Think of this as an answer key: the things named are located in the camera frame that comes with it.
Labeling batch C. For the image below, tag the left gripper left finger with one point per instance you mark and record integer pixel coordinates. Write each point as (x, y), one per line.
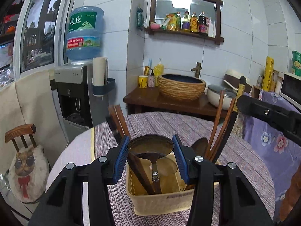
(62, 204)

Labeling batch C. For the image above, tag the small steel spoon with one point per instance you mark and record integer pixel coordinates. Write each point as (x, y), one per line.
(200, 146)

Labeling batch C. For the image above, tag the black chopstick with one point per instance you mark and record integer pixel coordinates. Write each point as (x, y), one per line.
(233, 117)

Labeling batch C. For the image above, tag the reddish wooden chopstick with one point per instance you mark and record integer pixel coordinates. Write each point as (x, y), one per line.
(223, 129)

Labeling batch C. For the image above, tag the reddish brown chopstick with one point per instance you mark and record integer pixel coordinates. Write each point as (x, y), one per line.
(216, 122)

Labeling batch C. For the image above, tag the wooden handled steel spoon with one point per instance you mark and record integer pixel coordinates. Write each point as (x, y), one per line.
(152, 147)

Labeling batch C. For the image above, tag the dark brown chopstick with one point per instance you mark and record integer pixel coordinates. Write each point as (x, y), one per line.
(133, 161)

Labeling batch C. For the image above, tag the grey matte spoon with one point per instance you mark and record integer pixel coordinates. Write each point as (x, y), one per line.
(166, 166)

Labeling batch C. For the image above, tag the brown wooden chopstick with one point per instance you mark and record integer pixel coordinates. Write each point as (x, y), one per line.
(121, 123)

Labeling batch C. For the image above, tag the person's right hand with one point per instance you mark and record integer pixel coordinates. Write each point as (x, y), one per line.
(291, 196)

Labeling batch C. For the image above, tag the purple floral cloth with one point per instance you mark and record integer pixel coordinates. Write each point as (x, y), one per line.
(280, 155)

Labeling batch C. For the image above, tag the white microwave oven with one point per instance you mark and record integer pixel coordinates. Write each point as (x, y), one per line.
(290, 89)

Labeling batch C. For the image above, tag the wooden chair with cat cushion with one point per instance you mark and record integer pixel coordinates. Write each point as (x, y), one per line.
(30, 168)

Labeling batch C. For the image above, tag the green instant noodle cups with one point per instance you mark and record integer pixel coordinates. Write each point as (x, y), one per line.
(296, 63)

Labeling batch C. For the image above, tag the purple striped tablecloth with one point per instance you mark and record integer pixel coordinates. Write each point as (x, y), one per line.
(97, 141)

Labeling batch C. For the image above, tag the yellow foil roll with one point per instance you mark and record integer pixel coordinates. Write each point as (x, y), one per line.
(268, 74)

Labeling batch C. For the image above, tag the beige plastic utensil holder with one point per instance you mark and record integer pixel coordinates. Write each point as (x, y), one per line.
(175, 195)

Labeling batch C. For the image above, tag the brown white rice cooker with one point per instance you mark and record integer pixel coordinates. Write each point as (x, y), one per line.
(232, 79)

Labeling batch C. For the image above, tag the water dispenser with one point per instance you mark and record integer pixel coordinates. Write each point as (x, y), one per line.
(83, 105)

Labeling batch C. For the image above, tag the bronze faucet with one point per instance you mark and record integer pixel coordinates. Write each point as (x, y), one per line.
(197, 69)

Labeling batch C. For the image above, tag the woven basin sink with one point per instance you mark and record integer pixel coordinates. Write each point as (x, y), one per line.
(180, 87)

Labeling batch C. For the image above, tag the paper cup stack holder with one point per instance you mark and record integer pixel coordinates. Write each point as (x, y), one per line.
(101, 83)

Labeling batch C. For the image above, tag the dark soy sauce bottle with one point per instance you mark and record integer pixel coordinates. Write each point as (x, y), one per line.
(203, 24)

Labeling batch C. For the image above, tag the yellow soap bottle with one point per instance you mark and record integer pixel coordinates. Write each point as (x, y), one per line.
(158, 69)

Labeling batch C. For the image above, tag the yellow label sauce bottle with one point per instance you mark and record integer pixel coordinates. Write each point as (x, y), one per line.
(194, 23)

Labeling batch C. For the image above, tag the yellow mug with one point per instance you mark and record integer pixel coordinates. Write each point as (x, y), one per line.
(143, 81)

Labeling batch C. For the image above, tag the purple label bottle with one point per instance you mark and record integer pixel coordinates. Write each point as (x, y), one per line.
(186, 22)

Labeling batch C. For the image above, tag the yellow snack bag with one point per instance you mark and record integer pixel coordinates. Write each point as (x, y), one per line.
(169, 22)

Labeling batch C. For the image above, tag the sliding glass window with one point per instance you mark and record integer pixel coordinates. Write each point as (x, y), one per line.
(32, 37)

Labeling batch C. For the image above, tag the pink small bowl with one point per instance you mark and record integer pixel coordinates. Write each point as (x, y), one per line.
(154, 26)

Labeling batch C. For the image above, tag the blue water jug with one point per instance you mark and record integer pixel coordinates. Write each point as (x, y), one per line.
(84, 36)

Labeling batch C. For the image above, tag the green hanging packet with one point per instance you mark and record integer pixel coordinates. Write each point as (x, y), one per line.
(139, 19)

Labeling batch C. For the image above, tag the dark wooden wall shelf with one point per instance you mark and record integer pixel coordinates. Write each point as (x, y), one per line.
(212, 9)

